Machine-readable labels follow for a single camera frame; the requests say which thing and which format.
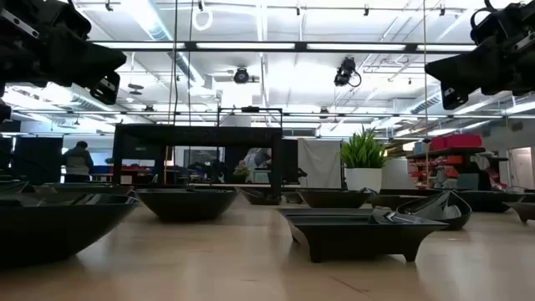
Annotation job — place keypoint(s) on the blue storage bin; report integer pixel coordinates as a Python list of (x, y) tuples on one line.
[(420, 147)]

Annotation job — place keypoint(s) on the small red storage bin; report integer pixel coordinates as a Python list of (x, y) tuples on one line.
[(437, 144)]

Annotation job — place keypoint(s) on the black perforated metal rack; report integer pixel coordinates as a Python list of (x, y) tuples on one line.
[(196, 136)]

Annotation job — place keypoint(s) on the black square mini plate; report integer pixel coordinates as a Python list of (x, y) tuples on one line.
[(259, 198), (104, 191), (359, 240), (522, 211), (291, 197)]

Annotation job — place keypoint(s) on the black overhead light bar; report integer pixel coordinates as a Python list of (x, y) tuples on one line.
[(299, 47)]

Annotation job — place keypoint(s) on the white hanging sheet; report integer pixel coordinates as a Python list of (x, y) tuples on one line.
[(319, 163)]

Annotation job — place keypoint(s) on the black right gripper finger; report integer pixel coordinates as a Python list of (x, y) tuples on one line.
[(453, 98), (464, 67)]

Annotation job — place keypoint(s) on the black upright panel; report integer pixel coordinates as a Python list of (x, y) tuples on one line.
[(289, 161)]

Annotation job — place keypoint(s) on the black round overhead camera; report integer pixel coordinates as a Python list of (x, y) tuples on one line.
[(241, 76)]

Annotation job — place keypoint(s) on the black rounded mini plate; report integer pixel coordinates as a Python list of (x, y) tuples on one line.
[(83, 185), (334, 200), (188, 207), (62, 234), (493, 202), (390, 202)]

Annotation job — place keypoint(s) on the black metal frame stand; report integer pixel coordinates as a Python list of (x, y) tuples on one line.
[(250, 109)]

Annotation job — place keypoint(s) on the green plant in white pot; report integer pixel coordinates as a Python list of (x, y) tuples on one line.
[(363, 177)]

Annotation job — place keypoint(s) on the small background potted plant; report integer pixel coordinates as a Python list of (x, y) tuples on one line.
[(241, 171)]

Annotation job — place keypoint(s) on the person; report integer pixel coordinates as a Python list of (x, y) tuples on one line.
[(77, 165), (257, 158)]

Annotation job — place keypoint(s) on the black storage shelf unit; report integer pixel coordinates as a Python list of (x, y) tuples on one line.
[(460, 167)]

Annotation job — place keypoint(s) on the white door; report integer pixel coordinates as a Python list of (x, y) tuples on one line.
[(521, 167)]

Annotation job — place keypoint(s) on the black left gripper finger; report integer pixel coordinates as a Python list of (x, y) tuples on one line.
[(106, 90), (83, 62)]

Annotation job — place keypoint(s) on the large red storage bin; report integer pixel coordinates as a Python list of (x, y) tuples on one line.
[(464, 141)]

